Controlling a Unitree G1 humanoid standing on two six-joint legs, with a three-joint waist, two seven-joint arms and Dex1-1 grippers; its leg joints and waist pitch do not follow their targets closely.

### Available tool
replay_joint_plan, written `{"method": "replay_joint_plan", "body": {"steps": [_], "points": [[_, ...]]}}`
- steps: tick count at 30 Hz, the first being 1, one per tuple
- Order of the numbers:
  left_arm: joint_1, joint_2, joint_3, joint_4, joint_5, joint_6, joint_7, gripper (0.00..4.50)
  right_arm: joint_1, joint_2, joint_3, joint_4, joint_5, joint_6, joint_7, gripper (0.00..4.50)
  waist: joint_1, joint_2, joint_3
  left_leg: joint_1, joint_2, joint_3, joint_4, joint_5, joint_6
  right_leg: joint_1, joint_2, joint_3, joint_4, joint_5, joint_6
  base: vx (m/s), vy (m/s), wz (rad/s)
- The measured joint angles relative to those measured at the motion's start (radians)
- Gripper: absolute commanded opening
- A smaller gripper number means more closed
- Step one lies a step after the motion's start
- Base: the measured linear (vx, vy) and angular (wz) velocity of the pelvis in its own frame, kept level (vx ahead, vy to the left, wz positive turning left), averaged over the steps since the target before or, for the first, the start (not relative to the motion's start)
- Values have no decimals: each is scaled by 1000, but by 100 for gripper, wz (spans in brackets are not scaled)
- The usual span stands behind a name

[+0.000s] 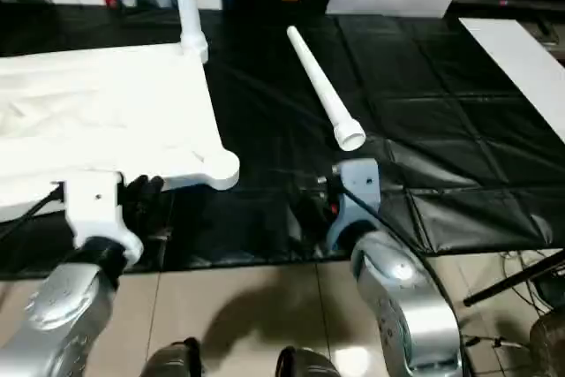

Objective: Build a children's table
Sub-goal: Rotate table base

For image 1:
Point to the white plastic table top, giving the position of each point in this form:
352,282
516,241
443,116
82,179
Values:
110,107

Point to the white plastic table leg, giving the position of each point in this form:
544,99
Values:
190,6
324,85

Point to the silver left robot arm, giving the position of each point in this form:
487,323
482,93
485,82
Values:
57,315

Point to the black work mat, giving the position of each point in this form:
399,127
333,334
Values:
441,107

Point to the black stand rod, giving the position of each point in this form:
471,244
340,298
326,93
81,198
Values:
516,277

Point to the white flat board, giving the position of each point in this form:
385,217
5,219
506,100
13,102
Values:
516,63

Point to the brown woven basket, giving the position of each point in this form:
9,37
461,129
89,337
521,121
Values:
549,346

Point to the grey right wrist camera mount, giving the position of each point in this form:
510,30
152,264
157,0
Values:
362,183

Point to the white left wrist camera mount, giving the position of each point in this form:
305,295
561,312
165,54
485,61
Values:
92,205

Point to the grey metal stand frame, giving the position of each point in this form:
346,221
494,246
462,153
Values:
485,342

